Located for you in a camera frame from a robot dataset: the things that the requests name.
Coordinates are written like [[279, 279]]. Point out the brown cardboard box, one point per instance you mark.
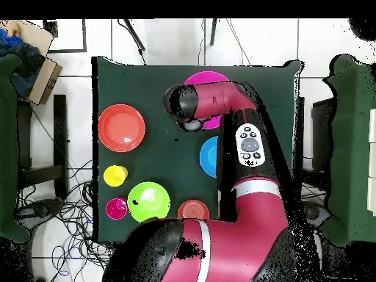
[[44, 82]]

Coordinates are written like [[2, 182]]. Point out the light blue medium bowl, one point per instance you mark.
[[210, 157]]

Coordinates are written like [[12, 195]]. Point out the tan cardboard sheet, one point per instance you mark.
[[35, 35]]

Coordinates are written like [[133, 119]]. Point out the black chair frame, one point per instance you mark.
[[321, 132], [60, 132]]

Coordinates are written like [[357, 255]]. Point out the white boxes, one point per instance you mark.
[[373, 161]]

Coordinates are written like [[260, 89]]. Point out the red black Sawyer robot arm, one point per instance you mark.
[[249, 235]]

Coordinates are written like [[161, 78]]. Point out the orange shallow plastic bowl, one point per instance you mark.
[[121, 128]]

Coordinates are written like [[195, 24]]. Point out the black pedestal foot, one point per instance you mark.
[[318, 213], [38, 208]]

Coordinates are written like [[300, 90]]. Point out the lemon yellow plastic cup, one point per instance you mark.
[[115, 175]]

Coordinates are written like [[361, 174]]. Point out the pink large plastic bowl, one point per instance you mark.
[[205, 77]]

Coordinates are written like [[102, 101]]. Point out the dark green tablecloth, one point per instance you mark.
[[152, 88]]

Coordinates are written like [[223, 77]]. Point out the green cloth covered table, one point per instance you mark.
[[343, 147], [7, 147]]

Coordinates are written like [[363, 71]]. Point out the crimson plastic cup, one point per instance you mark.
[[116, 208]]

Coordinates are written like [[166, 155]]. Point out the black tripod leg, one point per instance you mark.
[[213, 32], [134, 34]]

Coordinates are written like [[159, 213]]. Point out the orange small plastic bowl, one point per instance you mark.
[[193, 210]]

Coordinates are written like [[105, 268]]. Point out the black square floor frame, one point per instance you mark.
[[84, 35]]

